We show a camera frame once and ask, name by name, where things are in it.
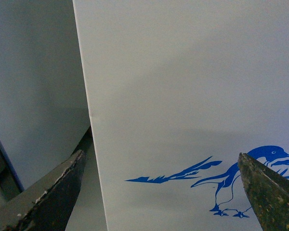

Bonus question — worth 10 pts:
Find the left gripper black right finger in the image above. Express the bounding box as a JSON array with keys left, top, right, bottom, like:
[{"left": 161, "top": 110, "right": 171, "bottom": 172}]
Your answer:
[{"left": 237, "top": 153, "right": 289, "bottom": 231}]

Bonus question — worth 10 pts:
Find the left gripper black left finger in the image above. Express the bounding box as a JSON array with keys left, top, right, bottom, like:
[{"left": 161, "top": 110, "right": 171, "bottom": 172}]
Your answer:
[{"left": 0, "top": 150, "right": 86, "bottom": 231}]

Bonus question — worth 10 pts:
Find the white chest freezer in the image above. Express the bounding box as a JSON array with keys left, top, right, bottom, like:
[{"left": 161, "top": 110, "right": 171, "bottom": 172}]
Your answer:
[{"left": 0, "top": 0, "right": 289, "bottom": 231}]

